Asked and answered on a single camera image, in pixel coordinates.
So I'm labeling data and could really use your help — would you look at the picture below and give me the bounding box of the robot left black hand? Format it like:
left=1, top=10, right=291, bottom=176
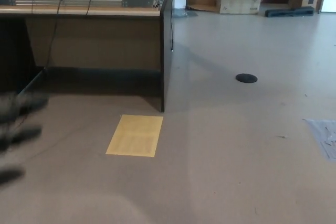
left=0, top=92, right=50, bottom=186

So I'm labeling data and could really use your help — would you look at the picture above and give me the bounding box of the yellow paper sheet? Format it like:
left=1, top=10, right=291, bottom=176
left=105, top=114, right=164, bottom=157

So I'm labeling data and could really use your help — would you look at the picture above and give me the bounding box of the wooden desk with dark sides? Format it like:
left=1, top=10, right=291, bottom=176
left=0, top=0, right=175, bottom=113

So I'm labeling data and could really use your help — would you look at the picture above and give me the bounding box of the black round floor disc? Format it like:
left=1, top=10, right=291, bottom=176
left=235, top=73, right=258, bottom=83

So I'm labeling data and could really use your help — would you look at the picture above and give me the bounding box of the black foam packing piece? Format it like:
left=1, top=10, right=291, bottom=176
left=264, top=6, right=315, bottom=18

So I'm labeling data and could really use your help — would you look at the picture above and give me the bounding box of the clear plastic sheet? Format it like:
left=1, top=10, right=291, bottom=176
left=303, top=118, right=336, bottom=161

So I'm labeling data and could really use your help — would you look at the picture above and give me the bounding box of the long black floor cable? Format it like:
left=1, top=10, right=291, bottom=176
left=7, top=0, right=65, bottom=135

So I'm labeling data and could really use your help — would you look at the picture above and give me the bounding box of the thin black hanging cable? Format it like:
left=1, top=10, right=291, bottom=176
left=170, top=6, right=175, bottom=51

